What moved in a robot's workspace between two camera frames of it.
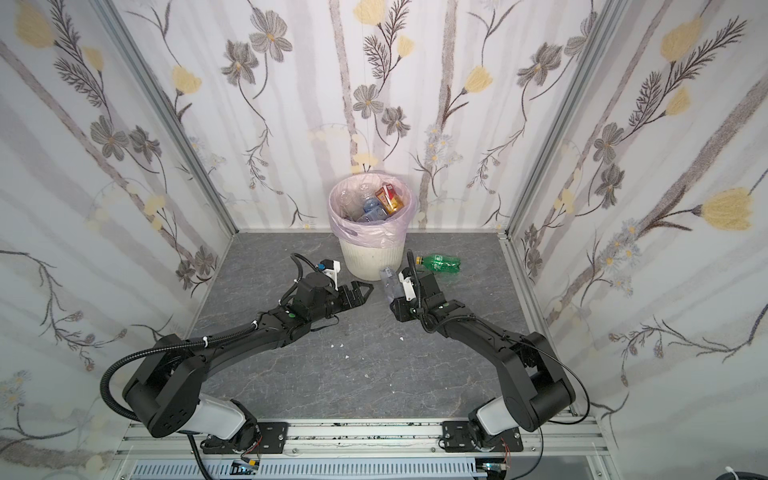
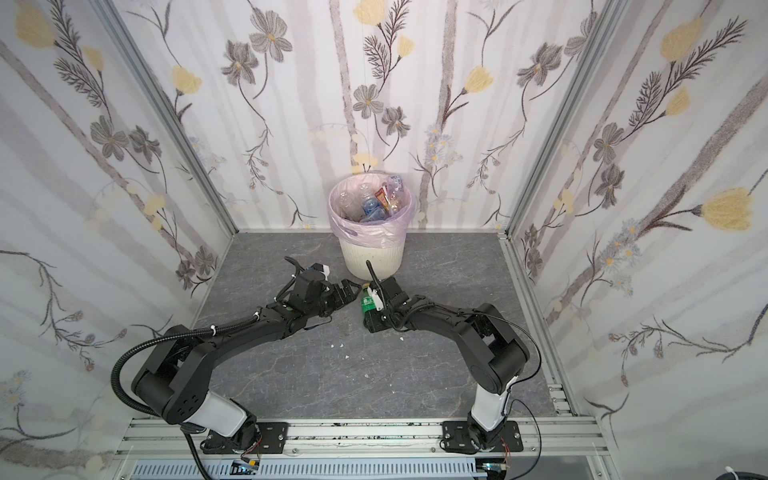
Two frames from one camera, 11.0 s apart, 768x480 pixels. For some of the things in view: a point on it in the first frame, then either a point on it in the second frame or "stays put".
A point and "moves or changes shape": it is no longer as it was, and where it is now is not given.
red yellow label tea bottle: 389,201 stays put
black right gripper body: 409,303 -> 384,303
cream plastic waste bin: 367,263 stays put
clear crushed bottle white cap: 392,284 moves or changes shape
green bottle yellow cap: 440,263 -> 367,302
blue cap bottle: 372,211 stays put
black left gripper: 344,297 stays put
